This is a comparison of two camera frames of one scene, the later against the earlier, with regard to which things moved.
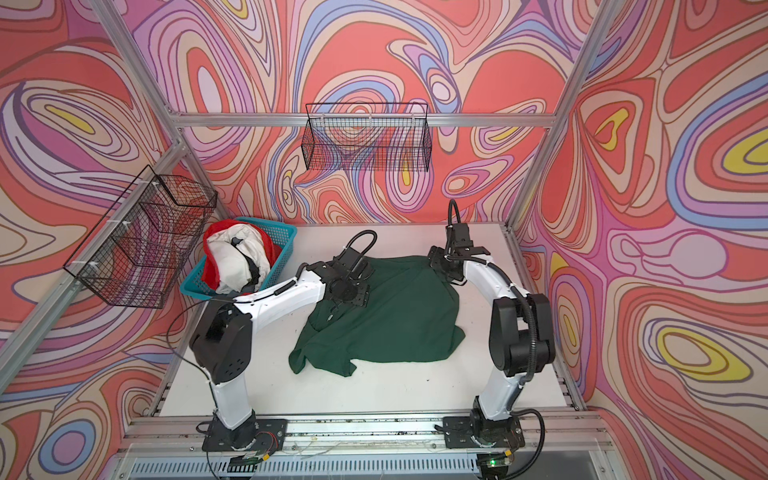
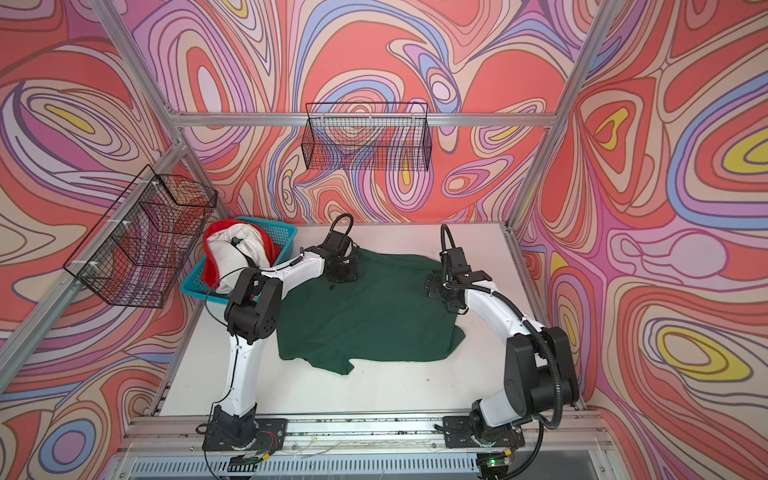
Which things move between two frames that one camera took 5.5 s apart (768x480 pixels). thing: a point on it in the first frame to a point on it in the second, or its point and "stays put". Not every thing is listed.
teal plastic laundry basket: x=282 y=235 stays put
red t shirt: x=209 y=265 stays put
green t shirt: x=411 y=315 stays put
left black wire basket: x=147 y=241 stays put
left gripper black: x=363 y=298 to x=353 y=276
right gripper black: x=435 y=255 to x=433 y=284
